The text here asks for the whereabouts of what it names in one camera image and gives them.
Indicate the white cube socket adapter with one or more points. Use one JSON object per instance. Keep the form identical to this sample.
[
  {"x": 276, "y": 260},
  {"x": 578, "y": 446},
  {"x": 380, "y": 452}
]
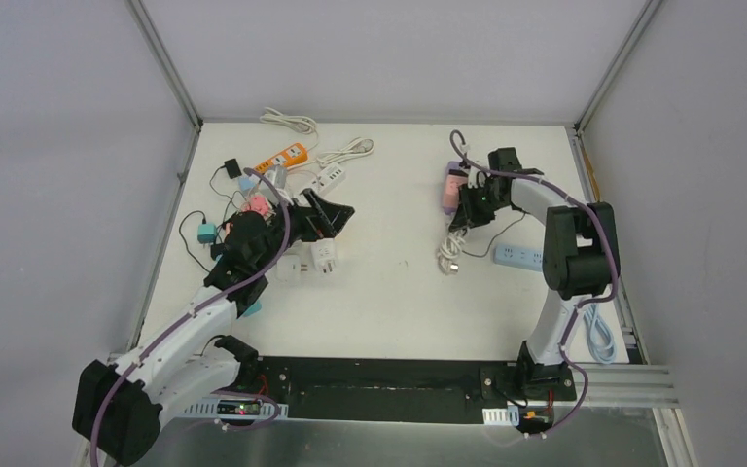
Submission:
[{"x": 324, "y": 255}]

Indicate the white plug adapter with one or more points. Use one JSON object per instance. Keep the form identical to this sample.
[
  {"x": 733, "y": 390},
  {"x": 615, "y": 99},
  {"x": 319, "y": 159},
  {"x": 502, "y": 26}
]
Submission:
[{"x": 289, "y": 268}]

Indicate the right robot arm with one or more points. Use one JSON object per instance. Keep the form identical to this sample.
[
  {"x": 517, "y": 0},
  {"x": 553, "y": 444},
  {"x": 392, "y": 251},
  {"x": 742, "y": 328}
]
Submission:
[{"x": 580, "y": 266}]

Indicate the pink round socket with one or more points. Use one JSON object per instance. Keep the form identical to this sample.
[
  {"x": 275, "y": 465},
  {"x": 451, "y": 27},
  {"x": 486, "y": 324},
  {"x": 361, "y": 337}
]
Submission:
[{"x": 260, "y": 205}]

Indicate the light blue small charger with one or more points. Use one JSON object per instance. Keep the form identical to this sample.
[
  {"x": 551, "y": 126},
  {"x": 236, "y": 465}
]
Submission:
[{"x": 245, "y": 184}]

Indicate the small black charger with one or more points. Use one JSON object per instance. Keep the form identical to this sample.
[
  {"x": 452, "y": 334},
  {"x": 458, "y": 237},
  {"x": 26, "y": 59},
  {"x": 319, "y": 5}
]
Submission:
[{"x": 232, "y": 168}]

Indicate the white power strip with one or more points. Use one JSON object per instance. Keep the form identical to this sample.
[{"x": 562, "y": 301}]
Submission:
[{"x": 327, "y": 179}]

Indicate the orange power strip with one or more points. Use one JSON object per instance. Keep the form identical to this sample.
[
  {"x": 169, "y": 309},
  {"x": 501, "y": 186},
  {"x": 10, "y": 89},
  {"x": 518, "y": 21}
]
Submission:
[{"x": 293, "y": 155}]

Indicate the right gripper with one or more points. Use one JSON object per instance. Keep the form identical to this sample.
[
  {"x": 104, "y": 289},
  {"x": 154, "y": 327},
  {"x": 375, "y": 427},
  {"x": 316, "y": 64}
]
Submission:
[{"x": 465, "y": 219}]

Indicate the teal usb charger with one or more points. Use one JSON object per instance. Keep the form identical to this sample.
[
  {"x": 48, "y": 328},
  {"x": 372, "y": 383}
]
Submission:
[{"x": 206, "y": 233}]

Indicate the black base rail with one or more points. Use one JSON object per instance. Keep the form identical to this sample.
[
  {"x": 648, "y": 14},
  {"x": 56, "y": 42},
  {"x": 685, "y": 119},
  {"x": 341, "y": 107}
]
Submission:
[{"x": 393, "y": 390}]

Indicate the purple power strip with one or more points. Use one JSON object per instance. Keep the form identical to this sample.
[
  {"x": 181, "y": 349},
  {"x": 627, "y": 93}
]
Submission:
[{"x": 454, "y": 167}]

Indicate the pink cube socket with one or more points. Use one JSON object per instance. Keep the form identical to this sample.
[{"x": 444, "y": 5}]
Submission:
[{"x": 450, "y": 199}]

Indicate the light blue power strip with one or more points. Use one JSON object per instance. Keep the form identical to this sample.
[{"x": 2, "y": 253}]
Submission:
[{"x": 519, "y": 257}]

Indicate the teal power strip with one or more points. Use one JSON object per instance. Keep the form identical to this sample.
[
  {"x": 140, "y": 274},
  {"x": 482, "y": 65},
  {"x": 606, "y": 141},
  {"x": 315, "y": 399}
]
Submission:
[{"x": 252, "y": 309}]

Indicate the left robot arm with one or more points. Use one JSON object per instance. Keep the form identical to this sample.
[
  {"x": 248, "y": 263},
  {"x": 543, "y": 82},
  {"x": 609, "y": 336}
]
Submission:
[{"x": 122, "y": 406}]

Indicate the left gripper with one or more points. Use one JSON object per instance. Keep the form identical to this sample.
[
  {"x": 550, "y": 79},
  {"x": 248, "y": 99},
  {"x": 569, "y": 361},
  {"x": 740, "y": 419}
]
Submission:
[{"x": 308, "y": 219}]

